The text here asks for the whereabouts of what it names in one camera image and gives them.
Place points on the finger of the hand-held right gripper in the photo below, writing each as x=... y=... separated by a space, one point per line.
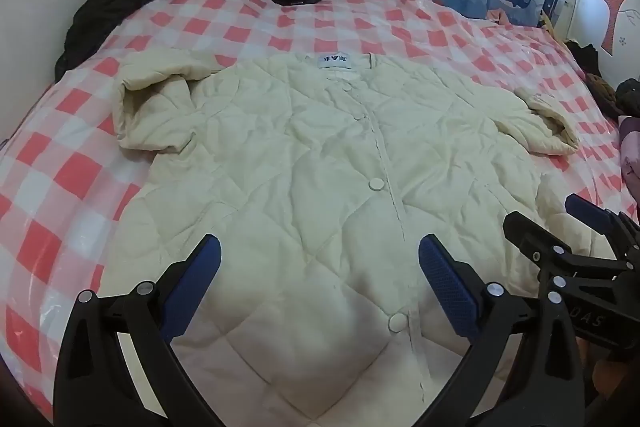
x=590 y=212
x=530 y=237

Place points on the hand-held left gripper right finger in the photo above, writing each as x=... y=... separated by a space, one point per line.
x=447 y=287

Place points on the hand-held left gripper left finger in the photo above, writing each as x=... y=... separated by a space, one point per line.
x=199 y=279

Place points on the cream quilted jacket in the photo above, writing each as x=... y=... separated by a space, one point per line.
x=300 y=187

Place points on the purple cloth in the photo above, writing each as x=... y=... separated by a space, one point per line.
x=631 y=147

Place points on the brown cloth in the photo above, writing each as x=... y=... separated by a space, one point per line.
x=602 y=89

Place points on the dark cloth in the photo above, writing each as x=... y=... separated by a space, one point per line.
x=582 y=57

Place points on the pink checkered bed sheet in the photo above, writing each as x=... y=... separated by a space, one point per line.
x=75 y=157

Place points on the pink cloth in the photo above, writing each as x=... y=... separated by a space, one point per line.
x=500 y=17

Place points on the red tree wall sticker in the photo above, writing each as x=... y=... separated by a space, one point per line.
x=612 y=7

